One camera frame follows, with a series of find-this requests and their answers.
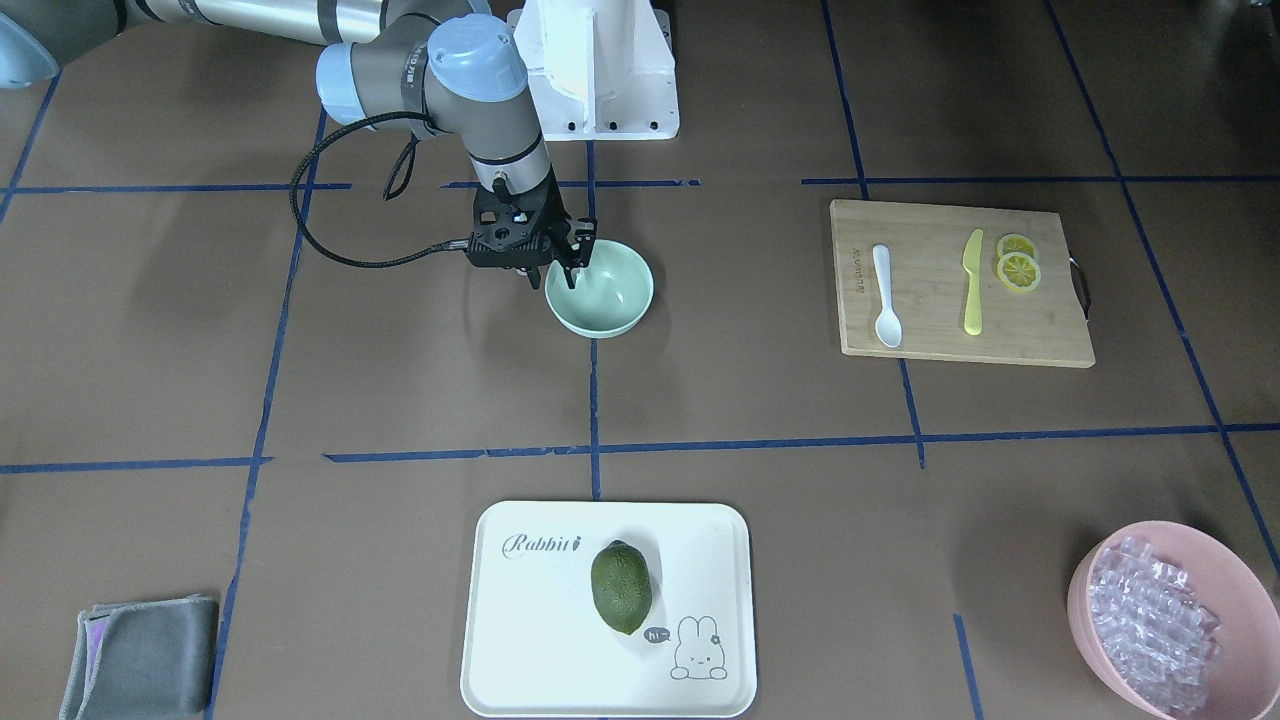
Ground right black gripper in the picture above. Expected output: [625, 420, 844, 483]
[463, 170, 598, 290]

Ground green bowl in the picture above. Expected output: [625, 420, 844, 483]
[544, 238, 655, 340]

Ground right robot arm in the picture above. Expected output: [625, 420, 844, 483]
[1, 1, 596, 288]

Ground white plastic spoon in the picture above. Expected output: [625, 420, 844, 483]
[872, 243, 902, 348]

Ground pink bowl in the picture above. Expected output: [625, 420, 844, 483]
[1065, 520, 1279, 719]

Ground white support pillar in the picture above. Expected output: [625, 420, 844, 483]
[541, 1, 636, 102]

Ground green avocado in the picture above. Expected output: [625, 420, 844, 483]
[590, 539, 653, 635]

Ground bamboo cutting board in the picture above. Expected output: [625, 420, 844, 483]
[829, 199, 1094, 368]

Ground yellow plastic knife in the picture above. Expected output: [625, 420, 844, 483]
[963, 228, 984, 336]

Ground white rabbit tray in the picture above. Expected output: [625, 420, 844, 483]
[460, 501, 758, 719]

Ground upper lemon slice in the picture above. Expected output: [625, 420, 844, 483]
[996, 233, 1039, 261]

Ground lemon slice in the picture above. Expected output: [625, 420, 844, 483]
[996, 251, 1043, 293]
[996, 233, 1039, 261]

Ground lower lemon slice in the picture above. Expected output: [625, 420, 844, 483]
[996, 251, 1043, 293]

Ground grey folded cloth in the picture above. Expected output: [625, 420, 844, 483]
[58, 594, 218, 719]

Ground clear ice cubes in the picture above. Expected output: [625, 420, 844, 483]
[1087, 536, 1222, 715]

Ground white pillar base plate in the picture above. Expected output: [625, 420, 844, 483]
[506, 1, 680, 142]

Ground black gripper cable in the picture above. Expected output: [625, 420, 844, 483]
[288, 108, 476, 269]

